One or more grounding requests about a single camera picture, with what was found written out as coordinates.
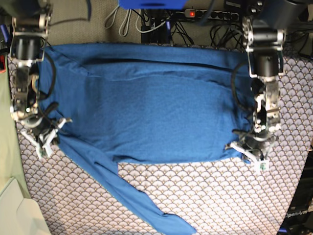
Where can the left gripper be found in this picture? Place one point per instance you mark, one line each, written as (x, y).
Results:
(254, 144)

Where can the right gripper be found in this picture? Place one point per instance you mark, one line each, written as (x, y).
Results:
(40, 129)

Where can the blue long-sleeve T-shirt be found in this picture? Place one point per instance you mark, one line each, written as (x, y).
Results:
(142, 104)

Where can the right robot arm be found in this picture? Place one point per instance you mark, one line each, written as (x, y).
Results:
(31, 22)

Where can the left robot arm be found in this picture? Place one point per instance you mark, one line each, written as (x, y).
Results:
(264, 34)

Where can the patterned fan-print tablecloth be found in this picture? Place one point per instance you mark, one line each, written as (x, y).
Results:
(225, 197)

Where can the white plastic bin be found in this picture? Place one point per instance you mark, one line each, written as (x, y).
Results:
(19, 215)

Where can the black OpenArm box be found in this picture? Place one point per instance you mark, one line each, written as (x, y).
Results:
(299, 217)

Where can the black power strip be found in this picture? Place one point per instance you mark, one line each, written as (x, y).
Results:
(214, 15)

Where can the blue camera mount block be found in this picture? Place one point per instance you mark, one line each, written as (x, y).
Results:
(152, 4)

